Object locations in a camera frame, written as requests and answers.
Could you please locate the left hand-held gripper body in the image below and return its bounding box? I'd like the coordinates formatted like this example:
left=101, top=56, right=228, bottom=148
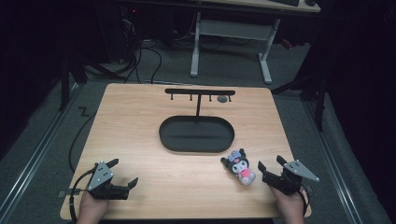
left=87, top=161, right=130, bottom=201

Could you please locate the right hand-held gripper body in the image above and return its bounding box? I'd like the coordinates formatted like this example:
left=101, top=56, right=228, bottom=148
left=262, top=159, right=320, bottom=196

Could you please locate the black and pink plush toy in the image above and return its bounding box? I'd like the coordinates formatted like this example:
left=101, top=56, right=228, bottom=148
left=219, top=147, right=257, bottom=187

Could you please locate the black hook rack with tray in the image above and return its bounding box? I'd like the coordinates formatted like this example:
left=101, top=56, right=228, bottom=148
left=158, top=88, right=236, bottom=154

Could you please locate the person's left hand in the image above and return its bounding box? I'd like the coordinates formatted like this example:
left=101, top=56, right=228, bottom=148
left=76, top=190, right=109, bottom=224

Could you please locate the person's right hand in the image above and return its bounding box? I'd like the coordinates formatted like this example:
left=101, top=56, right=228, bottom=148
left=268, top=185, right=306, bottom=224

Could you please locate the black metal stand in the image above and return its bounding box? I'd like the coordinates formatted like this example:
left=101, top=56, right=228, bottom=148
left=271, top=60, right=329, bottom=132
left=58, top=50, right=127, bottom=112

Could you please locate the white-framed desk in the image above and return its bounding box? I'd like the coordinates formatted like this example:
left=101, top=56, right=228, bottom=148
left=189, top=0, right=321, bottom=85

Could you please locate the black keyboard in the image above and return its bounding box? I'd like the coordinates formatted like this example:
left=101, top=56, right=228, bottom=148
left=269, top=0, right=301, bottom=7

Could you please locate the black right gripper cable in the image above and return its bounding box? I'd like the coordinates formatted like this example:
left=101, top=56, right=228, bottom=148
left=297, top=184, right=311, bottom=217

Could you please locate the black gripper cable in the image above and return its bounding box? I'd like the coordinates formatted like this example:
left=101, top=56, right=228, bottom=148
left=68, top=167, right=98, bottom=224
left=297, top=184, right=311, bottom=217

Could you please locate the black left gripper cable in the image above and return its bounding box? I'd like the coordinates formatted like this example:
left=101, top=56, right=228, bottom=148
left=68, top=167, right=98, bottom=224

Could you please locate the metal floor rail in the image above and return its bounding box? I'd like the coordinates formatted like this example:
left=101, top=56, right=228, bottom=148
left=302, top=101, right=364, bottom=224
left=0, top=83, right=80, bottom=218

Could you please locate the dark flat strap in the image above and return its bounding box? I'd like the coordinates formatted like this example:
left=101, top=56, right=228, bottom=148
left=57, top=188, right=82, bottom=198

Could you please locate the black floor cable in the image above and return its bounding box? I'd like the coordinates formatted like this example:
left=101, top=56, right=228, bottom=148
left=67, top=111, right=98, bottom=174

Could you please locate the bundle of black cables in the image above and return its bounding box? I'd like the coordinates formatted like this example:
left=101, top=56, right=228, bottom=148
left=120, top=6, right=144, bottom=84

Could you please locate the black looped cable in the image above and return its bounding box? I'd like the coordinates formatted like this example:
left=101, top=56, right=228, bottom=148
left=141, top=46, right=163, bottom=85

